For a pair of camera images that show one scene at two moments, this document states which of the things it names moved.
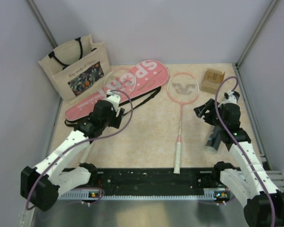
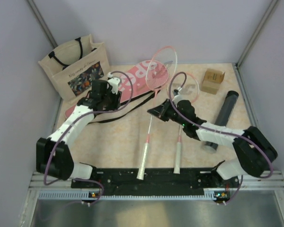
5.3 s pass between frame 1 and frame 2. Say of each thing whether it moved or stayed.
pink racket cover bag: stayed
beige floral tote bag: stayed
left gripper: moved
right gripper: moved
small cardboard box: stayed
